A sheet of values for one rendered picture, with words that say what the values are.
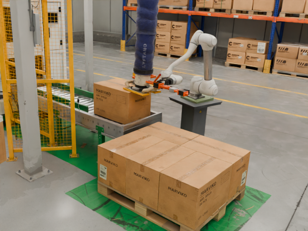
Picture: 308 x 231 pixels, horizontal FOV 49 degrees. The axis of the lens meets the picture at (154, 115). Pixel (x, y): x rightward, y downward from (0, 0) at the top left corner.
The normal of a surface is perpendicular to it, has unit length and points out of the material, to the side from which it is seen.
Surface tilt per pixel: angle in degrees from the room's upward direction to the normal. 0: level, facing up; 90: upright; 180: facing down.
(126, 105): 90
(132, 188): 90
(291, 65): 90
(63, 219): 0
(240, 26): 90
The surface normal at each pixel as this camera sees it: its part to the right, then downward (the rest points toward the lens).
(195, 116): 0.59, 0.29
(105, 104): -0.64, 0.22
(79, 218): 0.04, -0.94
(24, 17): 0.77, 0.24
